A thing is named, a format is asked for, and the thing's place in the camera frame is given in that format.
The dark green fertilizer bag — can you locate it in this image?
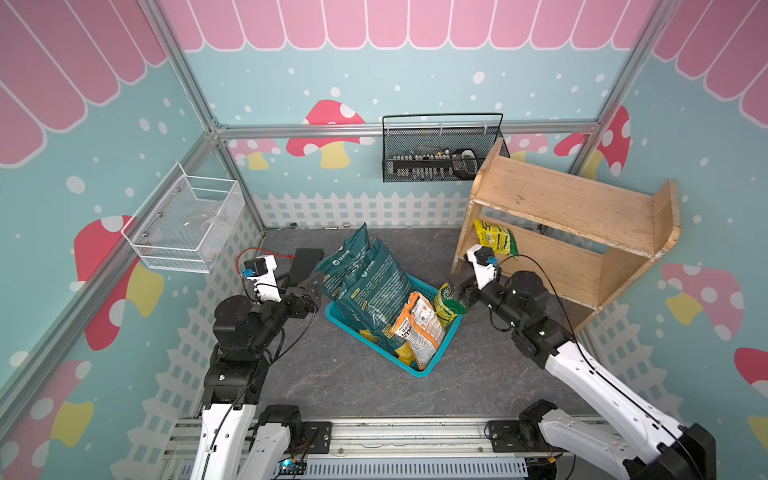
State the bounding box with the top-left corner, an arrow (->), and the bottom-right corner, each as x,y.
336,238 -> 414,351
313,223 -> 371,300

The yellow snack bag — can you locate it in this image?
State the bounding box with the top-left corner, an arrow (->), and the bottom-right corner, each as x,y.
474,219 -> 519,257
432,283 -> 467,330

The orange snack bag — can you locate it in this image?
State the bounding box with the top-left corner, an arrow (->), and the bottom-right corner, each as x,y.
390,291 -> 446,371

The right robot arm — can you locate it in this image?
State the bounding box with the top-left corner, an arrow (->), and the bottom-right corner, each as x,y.
458,271 -> 717,479

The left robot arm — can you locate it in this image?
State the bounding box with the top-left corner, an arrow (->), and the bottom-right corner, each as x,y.
191,273 -> 323,479

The wooden shelf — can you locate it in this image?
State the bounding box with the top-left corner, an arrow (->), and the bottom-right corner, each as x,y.
451,139 -> 682,331

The teal plastic basket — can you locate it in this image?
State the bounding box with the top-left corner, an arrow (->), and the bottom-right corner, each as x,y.
325,300 -> 466,378

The green circuit board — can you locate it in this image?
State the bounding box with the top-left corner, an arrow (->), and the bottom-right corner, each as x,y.
275,458 -> 307,479

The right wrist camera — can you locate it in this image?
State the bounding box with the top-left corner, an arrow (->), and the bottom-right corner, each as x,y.
466,244 -> 501,290

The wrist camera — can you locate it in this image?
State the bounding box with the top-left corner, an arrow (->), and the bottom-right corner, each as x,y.
242,255 -> 281,304
466,244 -> 501,290

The red cable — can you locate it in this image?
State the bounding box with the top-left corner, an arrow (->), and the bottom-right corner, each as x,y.
235,247 -> 296,271

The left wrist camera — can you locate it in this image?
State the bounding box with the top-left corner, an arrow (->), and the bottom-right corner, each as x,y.
242,255 -> 281,304

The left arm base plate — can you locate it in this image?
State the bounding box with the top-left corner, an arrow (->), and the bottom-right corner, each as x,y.
288,421 -> 333,456

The white wire mesh basket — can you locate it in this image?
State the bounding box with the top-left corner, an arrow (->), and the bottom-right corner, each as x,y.
121,164 -> 244,274

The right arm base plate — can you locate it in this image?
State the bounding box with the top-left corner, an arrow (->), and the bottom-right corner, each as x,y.
483,420 -> 565,458

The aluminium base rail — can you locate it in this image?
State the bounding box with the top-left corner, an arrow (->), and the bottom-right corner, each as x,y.
155,416 -> 673,480

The black wire mesh basket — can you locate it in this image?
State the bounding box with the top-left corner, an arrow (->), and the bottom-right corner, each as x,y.
381,113 -> 503,183

